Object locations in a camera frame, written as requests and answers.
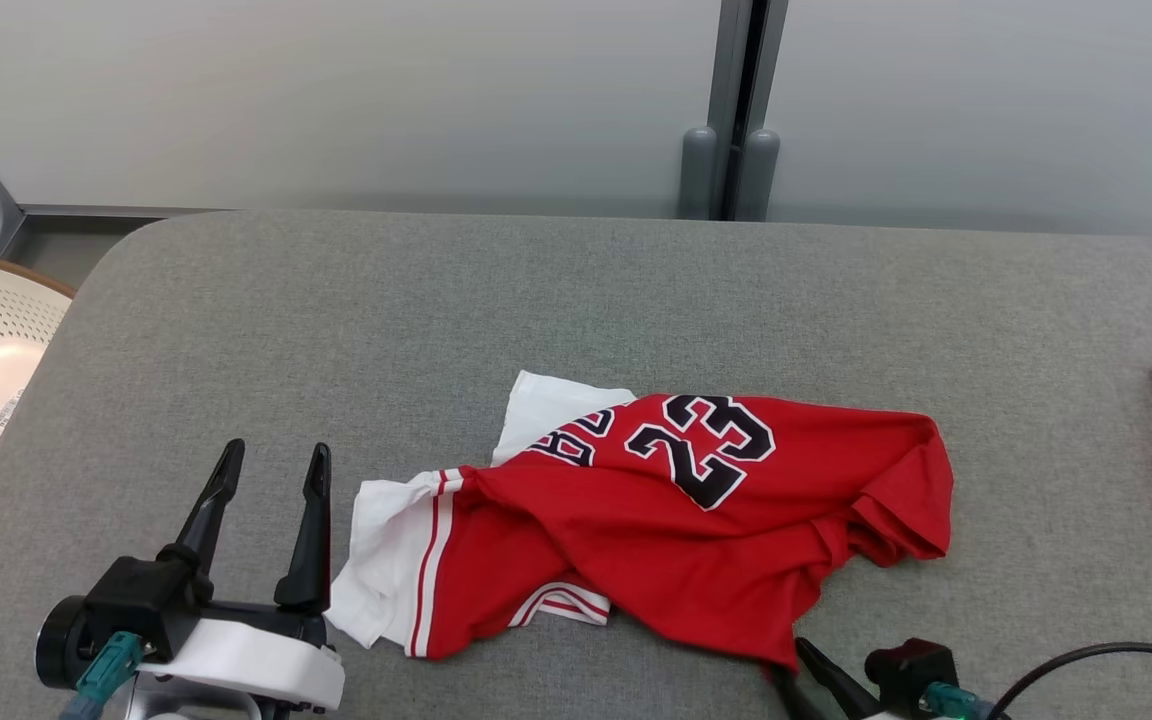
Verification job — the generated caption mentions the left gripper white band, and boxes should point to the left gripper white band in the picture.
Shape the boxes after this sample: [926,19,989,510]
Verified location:
[136,438,347,713]

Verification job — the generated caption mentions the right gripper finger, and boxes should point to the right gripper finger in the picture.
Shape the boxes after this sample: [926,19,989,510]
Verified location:
[796,637,884,720]
[766,664,829,720]

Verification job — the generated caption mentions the red jersey number 23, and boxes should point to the red jersey number 23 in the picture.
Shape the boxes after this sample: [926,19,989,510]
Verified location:
[326,370,956,673]

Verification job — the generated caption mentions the left camera cable teal plug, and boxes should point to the left camera cable teal plug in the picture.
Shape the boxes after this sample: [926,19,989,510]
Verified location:
[58,630,145,720]

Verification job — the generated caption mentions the grey partition post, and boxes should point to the grey partition post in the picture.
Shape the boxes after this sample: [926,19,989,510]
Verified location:
[678,0,790,222]

